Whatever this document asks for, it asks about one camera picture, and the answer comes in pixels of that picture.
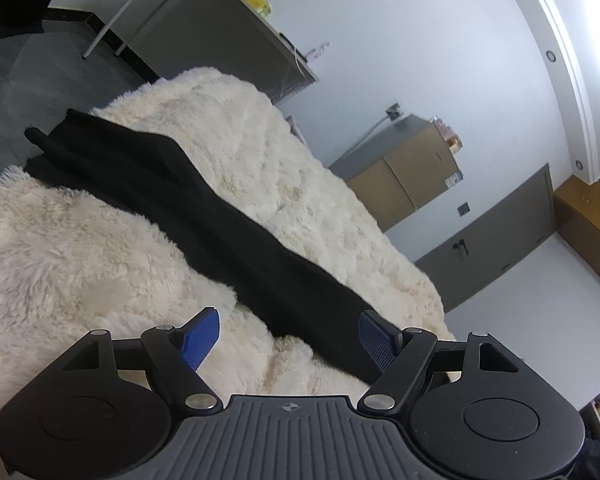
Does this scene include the grey door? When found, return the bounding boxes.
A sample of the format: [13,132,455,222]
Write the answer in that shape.
[415,163,557,313]

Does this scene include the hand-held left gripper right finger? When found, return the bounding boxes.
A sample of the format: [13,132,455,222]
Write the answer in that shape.
[357,310,523,413]

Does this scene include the pink handheld appliance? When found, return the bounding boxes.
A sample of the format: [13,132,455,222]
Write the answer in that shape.
[286,116,308,147]

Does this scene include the grey folding table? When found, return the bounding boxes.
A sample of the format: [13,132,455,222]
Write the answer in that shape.
[82,0,320,106]

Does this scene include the grey power cable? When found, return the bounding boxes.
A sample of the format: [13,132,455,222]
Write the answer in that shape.
[347,115,393,158]

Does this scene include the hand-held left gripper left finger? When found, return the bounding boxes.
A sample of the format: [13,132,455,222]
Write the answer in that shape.
[60,306,223,413]

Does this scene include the brown wooden cabinet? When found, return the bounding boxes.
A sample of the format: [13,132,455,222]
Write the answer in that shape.
[553,175,600,296]

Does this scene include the cream fluffy blanket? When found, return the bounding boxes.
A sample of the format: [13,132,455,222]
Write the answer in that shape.
[0,66,457,476]

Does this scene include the black pants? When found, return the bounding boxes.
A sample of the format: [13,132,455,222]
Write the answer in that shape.
[24,108,391,383]

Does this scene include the cluster of small containers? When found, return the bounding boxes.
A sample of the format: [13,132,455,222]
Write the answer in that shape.
[429,116,465,155]

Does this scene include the tan two-door cabinet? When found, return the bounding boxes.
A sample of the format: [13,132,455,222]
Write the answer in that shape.
[328,114,465,233]

